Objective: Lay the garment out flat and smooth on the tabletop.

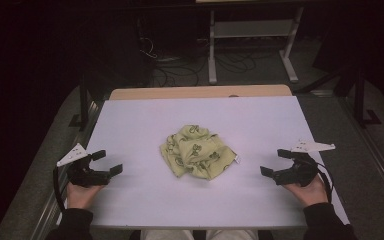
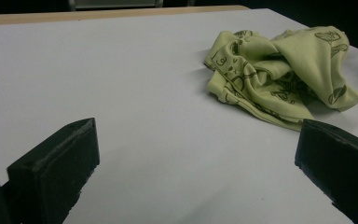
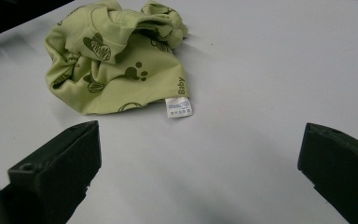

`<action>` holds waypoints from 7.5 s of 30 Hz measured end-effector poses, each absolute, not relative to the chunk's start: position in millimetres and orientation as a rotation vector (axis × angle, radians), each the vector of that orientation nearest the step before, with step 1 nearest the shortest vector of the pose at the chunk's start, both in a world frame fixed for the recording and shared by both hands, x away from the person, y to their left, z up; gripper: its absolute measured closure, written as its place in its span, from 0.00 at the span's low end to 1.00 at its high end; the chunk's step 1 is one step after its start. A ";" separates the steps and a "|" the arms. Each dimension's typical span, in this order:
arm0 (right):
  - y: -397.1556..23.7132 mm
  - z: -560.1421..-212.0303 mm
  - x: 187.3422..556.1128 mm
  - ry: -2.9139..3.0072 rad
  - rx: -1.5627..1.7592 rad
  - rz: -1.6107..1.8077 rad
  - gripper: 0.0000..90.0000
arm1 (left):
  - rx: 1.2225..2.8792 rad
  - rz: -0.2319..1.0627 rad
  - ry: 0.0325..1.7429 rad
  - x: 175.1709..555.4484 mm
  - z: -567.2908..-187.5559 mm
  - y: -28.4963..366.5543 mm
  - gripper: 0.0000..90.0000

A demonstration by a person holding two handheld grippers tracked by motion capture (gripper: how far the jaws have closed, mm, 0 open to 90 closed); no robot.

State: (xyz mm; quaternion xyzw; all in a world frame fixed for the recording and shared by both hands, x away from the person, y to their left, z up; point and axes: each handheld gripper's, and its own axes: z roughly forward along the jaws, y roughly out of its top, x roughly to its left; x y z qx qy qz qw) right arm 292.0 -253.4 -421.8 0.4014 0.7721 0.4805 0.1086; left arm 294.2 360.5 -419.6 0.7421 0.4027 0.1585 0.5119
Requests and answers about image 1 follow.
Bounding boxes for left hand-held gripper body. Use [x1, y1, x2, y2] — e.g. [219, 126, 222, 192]
[55, 143, 112, 188]

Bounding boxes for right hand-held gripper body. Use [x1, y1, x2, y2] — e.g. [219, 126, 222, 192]
[274, 139, 336, 188]

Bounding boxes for yellow-green printed baby romper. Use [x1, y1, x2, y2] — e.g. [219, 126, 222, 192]
[159, 124, 241, 181]

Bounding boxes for person's left hand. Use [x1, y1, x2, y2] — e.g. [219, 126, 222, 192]
[65, 181, 106, 211]

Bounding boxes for person's right hand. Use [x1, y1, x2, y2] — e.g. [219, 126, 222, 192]
[281, 174, 330, 208]

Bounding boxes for black metal stand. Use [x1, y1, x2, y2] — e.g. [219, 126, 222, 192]
[68, 74, 92, 132]
[352, 64, 383, 130]

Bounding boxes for person's right leg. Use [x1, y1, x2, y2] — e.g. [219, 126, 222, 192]
[205, 229, 260, 240]

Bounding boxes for person's leg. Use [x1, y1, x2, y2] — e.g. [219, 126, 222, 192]
[205, 229, 260, 240]
[139, 229, 195, 240]

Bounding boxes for person's left leg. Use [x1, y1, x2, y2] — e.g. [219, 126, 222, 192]
[139, 229, 195, 240]

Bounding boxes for aluminium rail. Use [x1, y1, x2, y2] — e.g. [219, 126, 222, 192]
[339, 96, 384, 215]
[29, 99, 102, 240]

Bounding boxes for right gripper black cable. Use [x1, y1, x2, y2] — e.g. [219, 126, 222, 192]
[315, 161, 335, 204]

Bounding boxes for black floor cables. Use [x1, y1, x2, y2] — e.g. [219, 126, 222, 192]
[139, 35, 258, 88]

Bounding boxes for white metal desk frame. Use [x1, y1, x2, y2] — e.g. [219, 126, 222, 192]
[207, 5, 305, 85]

